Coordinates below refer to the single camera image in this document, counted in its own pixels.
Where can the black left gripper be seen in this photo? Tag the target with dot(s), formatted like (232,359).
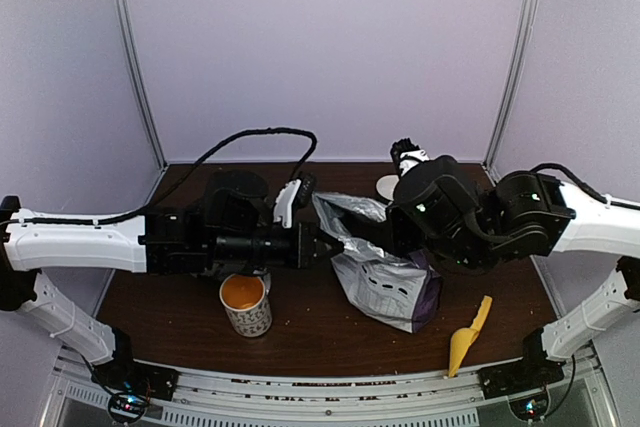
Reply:
(306,232)

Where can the purple pet food bag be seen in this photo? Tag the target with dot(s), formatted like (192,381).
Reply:
(402,292)

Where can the yellow plastic scoop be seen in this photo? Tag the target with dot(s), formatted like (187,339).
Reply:
(463,338)

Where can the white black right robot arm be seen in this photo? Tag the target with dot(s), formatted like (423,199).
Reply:
(536,212)

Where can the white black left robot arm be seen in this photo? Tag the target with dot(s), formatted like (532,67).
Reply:
(233,225)

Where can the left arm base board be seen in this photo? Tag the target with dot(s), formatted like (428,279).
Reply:
(131,389)

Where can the right arm base board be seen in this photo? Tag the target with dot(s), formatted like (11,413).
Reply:
(524,385)

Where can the dark blue white bowl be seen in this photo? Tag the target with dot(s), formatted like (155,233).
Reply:
(385,187)

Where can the white mug yellow inside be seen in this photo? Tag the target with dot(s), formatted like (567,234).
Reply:
(246,303)

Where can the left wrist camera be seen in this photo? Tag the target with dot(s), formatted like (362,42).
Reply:
(307,184)

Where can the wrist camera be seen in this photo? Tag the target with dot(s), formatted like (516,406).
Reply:
(307,184)
(406,155)

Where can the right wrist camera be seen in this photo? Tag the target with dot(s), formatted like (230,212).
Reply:
(406,155)

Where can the aluminium front rail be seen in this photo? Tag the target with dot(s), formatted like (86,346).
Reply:
(210,398)

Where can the right aluminium corner post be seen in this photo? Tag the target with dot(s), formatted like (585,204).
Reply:
(523,36)

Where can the aluminium corner post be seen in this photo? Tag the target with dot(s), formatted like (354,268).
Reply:
(523,36)
(137,81)

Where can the left aluminium corner post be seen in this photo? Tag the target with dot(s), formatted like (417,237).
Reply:
(137,81)

